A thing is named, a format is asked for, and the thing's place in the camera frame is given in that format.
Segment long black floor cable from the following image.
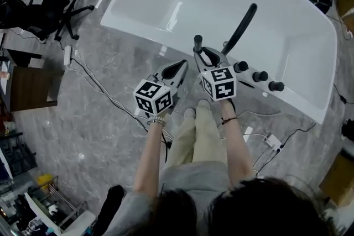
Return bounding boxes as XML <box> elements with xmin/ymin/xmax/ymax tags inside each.
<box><xmin>70</xmin><ymin>57</ymin><xmax>173</xmax><ymax>149</ymax></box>

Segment metal wire rack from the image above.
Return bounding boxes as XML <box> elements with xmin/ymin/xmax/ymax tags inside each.
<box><xmin>26</xmin><ymin>174</ymin><xmax>90</xmax><ymax>232</ymax></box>

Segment brown cardboard box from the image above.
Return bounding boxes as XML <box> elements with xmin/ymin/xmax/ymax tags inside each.
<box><xmin>319</xmin><ymin>151</ymin><xmax>354</xmax><ymax>207</ymax></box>

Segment white power strip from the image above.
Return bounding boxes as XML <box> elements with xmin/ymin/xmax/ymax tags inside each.
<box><xmin>63</xmin><ymin>45</ymin><xmax>72</xmax><ymax>66</ymax></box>

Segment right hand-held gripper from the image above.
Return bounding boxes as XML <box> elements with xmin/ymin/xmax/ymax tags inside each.
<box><xmin>192</xmin><ymin>46</ymin><xmax>238</xmax><ymax>102</ymax></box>

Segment black office chair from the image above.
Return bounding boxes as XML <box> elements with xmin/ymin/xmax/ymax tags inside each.
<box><xmin>0</xmin><ymin>0</ymin><xmax>95</xmax><ymax>43</ymax></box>

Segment person's left forearm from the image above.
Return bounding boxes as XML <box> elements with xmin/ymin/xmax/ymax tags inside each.
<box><xmin>133</xmin><ymin>118</ymin><xmax>167</xmax><ymax>195</ymax></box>

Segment brown wooden cabinet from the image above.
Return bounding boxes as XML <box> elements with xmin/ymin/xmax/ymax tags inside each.
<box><xmin>10</xmin><ymin>65</ymin><xmax>66</xmax><ymax>112</ymax></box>

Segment white power adapter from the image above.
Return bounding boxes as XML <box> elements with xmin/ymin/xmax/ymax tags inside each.
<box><xmin>264</xmin><ymin>134</ymin><xmax>285</xmax><ymax>152</ymax></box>

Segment person's right forearm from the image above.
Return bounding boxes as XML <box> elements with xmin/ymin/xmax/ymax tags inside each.
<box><xmin>220</xmin><ymin>98</ymin><xmax>256</xmax><ymax>186</ymax></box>

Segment black cable at adapter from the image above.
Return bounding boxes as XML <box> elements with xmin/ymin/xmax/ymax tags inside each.
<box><xmin>253</xmin><ymin>122</ymin><xmax>317</xmax><ymax>172</ymax></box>

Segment flat brown cardboard sheet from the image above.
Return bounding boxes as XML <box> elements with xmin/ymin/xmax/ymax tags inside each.
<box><xmin>333</xmin><ymin>0</ymin><xmax>354</xmax><ymax>26</ymax></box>

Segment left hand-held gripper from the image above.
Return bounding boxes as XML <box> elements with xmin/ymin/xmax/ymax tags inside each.
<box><xmin>133</xmin><ymin>59</ymin><xmax>189</xmax><ymax>117</ymax></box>

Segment black curved faucet spout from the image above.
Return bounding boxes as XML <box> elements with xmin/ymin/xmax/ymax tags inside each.
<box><xmin>220</xmin><ymin>3</ymin><xmax>258</xmax><ymax>55</ymax></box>

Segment pale coiled wrist band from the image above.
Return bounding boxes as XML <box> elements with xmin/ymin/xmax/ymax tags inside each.
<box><xmin>147</xmin><ymin>115</ymin><xmax>166</xmax><ymax>125</ymax></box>

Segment person's grey shirt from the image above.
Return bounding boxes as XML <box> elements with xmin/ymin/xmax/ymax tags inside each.
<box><xmin>110</xmin><ymin>160</ymin><xmax>232</xmax><ymax>236</ymax></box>

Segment person's beige trousers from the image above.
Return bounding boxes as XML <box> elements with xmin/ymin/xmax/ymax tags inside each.
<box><xmin>165</xmin><ymin>107</ymin><xmax>228</xmax><ymax>168</ymax></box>

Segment yellow box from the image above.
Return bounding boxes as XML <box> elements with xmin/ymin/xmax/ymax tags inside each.
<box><xmin>37</xmin><ymin>173</ymin><xmax>53</xmax><ymax>190</ymax></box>

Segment person's pale right shoe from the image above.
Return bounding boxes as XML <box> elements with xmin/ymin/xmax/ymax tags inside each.
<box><xmin>196</xmin><ymin>99</ymin><xmax>211</xmax><ymax>112</ymax></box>

